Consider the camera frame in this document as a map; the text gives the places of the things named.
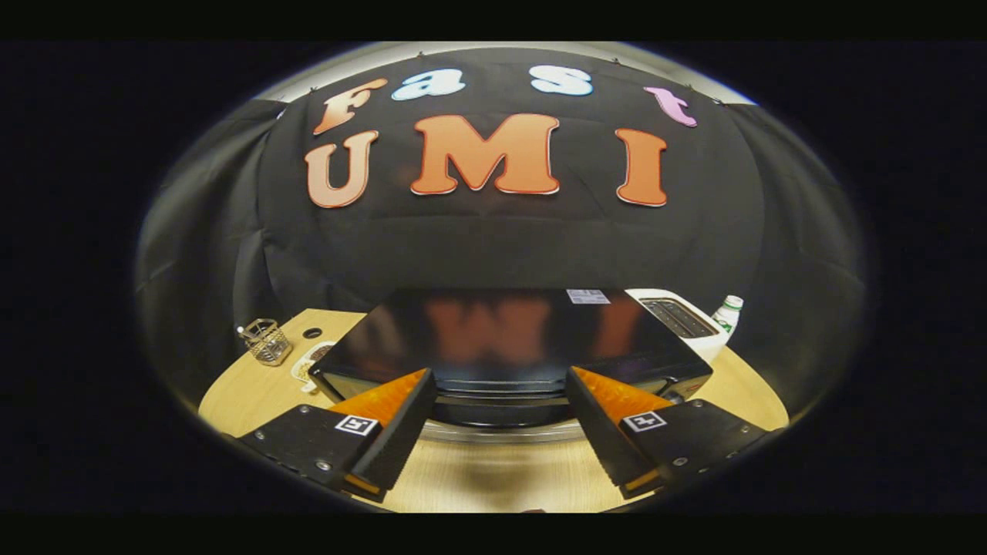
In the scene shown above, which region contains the black toaster oven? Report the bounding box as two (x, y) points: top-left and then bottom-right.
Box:
(308, 288), (714, 445)

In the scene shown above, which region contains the white slot toaster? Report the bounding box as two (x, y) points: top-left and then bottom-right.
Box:
(625, 288), (730, 364)

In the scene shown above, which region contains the white bottle green label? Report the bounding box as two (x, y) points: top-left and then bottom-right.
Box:
(711, 295), (745, 345)

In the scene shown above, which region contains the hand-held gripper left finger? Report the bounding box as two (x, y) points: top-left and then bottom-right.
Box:
(224, 368), (438, 504)

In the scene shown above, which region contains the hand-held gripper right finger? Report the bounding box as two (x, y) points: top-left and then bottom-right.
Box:
(565, 366), (783, 500)

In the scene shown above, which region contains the wire mesh basket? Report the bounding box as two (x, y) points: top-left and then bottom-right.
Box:
(237, 318), (294, 367)

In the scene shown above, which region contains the white patterned small plate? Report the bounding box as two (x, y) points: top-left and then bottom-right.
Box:
(291, 341), (337, 395)

